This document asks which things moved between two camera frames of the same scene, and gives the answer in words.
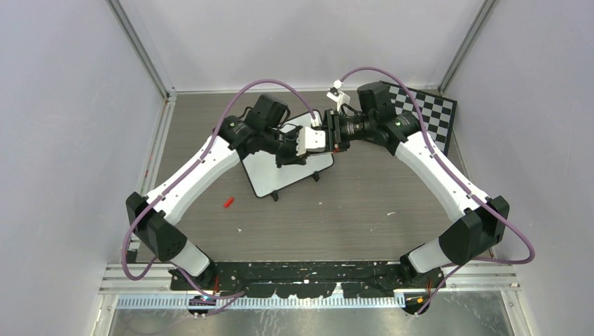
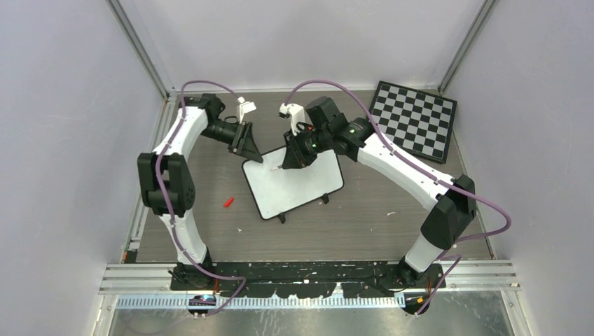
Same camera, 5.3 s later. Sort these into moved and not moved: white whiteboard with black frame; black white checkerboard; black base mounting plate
Moved: white whiteboard with black frame
Not moved: black white checkerboard; black base mounting plate
